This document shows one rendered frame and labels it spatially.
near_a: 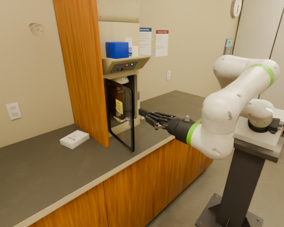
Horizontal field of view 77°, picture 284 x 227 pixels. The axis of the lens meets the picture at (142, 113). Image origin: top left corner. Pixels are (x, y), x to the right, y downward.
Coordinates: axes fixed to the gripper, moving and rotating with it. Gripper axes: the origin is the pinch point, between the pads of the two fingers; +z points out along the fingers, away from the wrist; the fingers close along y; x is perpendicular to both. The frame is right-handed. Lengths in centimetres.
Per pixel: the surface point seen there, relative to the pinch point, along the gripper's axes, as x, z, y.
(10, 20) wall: -42, 87, 28
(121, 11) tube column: -47, 44, -23
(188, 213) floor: 131, 2, -62
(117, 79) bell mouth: -4, 48, -20
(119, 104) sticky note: 3.7, 25.8, -4.2
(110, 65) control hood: -17.6, 35.1, -6.3
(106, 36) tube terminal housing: -33, 44, -11
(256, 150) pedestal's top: 37, -36, -68
